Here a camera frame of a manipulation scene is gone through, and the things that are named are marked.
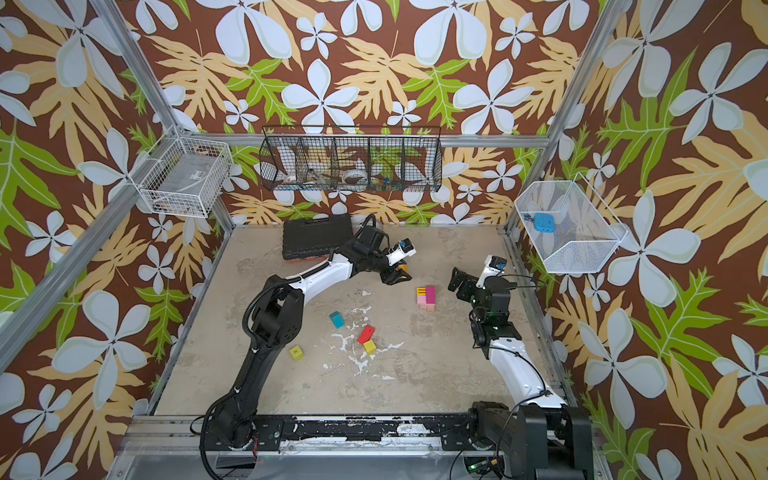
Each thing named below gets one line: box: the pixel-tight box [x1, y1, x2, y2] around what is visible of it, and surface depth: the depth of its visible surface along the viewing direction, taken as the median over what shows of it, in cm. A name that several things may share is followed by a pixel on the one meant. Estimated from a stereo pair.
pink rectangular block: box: [417, 295, 436, 312], surface depth 98 cm
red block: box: [358, 325, 375, 344], surface depth 93 cm
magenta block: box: [426, 286, 437, 304], surface depth 99 cm
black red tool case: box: [282, 214, 353, 260], surface depth 117 cm
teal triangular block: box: [329, 311, 346, 329], surface depth 96 cm
